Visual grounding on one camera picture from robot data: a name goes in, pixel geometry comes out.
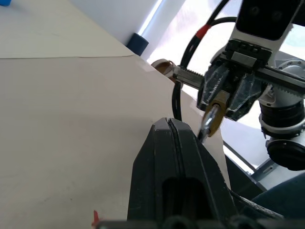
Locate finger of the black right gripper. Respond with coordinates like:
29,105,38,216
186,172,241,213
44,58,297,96
225,73,265,123
196,62,231,111

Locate dark blue rounded object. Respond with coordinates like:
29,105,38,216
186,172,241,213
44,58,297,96
249,176,305,229

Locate brown tape roll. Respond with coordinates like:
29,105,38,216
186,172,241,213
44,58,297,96
151,59,178,82

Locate brass padlock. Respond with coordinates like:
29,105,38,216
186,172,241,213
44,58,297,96
205,90,231,138

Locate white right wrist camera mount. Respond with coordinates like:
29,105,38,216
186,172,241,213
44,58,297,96
229,0,301,57

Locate grey metal frame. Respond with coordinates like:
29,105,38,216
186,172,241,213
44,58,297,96
223,152,277,193

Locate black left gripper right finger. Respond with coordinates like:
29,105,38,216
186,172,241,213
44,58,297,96
169,118,238,223

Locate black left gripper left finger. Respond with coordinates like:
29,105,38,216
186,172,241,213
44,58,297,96
127,116,183,223

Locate black cable with red tape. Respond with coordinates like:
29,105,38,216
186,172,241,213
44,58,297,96
171,0,239,122

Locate dark blue cylinder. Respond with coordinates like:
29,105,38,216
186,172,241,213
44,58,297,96
127,32,150,56

